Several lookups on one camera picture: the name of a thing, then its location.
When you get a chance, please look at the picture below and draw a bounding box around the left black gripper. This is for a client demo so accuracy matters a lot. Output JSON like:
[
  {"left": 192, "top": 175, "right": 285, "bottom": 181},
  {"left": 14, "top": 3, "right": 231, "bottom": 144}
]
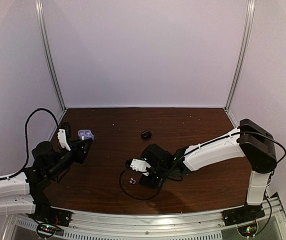
[{"left": 48, "top": 137, "right": 92, "bottom": 179}]

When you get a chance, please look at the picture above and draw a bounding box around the purple earbud charging case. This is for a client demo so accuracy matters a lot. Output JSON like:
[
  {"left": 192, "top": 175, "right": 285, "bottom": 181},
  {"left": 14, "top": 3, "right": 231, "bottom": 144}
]
[{"left": 78, "top": 129, "right": 95, "bottom": 141}]

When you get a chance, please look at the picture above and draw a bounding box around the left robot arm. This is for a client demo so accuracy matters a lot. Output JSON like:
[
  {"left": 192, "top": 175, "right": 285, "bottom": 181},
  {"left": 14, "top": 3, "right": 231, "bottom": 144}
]
[{"left": 0, "top": 138, "right": 93, "bottom": 222}]

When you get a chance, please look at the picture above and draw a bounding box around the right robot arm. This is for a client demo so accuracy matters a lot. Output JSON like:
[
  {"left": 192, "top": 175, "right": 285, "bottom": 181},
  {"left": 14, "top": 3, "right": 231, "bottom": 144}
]
[{"left": 130, "top": 119, "right": 277, "bottom": 221}]

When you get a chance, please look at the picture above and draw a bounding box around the black earbud charging case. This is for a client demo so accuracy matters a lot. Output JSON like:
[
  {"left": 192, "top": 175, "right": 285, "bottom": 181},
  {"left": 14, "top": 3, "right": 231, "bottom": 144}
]
[{"left": 141, "top": 130, "right": 152, "bottom": 140}]

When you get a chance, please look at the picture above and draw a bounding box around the left black cable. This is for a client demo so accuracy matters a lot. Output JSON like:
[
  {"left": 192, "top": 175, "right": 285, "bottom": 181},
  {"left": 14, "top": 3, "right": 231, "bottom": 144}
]
[{"left": 0, "top": 108, "right": 61, "bottom": 181}]

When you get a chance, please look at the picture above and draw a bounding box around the black cable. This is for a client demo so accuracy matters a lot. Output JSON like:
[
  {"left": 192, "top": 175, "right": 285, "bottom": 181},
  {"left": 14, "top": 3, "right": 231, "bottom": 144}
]
[
  {"left": 0, "top": 108, "right": 61, "bottom": 181},
  {"left": 119, "top": 126, "right": 286, "bottom": 240}
]

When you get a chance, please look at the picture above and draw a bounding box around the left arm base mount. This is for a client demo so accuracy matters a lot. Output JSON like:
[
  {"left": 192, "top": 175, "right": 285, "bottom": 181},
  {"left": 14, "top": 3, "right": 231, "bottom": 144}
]
[{"left": 27, "top": 208, "right": 72, "bottom": 239}]

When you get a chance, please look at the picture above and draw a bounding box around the right black cable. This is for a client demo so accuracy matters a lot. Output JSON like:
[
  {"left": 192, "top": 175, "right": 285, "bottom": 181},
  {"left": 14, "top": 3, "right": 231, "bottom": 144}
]
[{"left": 119, "top": 126, "right": 286, "bottom": 240}]

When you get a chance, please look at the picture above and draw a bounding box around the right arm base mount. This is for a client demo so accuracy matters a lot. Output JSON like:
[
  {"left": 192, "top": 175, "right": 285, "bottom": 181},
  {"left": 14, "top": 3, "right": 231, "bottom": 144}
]
[{"left": 222, "top": 206, "right": 265, "bottom": 238}]

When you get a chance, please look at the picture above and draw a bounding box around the aluminium front rail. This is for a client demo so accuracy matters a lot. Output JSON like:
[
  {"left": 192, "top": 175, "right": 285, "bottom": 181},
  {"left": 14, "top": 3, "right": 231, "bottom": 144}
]
[{"left": 6, "top": 199, "right": 286, "bottom": 240}]

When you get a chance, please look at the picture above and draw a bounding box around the left aluminium post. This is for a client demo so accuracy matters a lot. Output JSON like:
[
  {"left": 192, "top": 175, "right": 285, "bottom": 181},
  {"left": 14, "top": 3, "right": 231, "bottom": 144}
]
[{"left": 35, "top": 0, "right": 67, "bottom": 112}]

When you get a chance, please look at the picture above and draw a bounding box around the aluminium post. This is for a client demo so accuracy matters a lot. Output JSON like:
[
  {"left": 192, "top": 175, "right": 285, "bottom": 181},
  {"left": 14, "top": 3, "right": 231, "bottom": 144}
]
[
  {"left": 35, "top": 0, "right": 67, "bottom": 112},
  {"left": 224, "top": 0, "right": 255, "bottom": 112}
]

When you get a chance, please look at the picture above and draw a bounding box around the right aluminium post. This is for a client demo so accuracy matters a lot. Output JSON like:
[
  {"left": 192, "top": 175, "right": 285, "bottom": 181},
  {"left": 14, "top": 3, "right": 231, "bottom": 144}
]
[{"left": 224, "top": 0, "right": 255, "bottom": 112}]

